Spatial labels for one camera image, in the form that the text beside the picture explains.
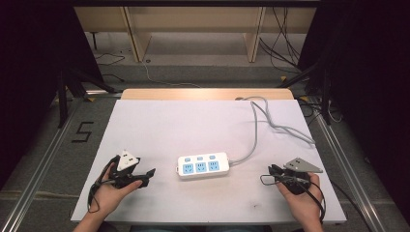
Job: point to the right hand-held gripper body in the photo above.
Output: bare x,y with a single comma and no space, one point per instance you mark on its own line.
302,165

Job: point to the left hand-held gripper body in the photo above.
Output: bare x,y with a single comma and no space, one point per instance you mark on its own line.
126,161

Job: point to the white power strip blue sockets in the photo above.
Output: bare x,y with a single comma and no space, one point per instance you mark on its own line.
203,165

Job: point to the person's left hand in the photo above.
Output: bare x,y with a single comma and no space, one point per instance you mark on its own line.
111,195

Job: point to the person's right hand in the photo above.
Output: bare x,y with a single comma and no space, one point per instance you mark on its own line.
304,206

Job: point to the black metal stand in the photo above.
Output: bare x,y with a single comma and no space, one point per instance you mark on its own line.
326,96
63,96

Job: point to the wooden table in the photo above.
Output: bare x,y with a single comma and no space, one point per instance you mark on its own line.
206,94

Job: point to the aluminium floor rail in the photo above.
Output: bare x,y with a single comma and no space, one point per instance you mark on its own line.
35,174
351,180

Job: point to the light wooden bench frame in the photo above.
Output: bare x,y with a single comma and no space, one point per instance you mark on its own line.
193,19

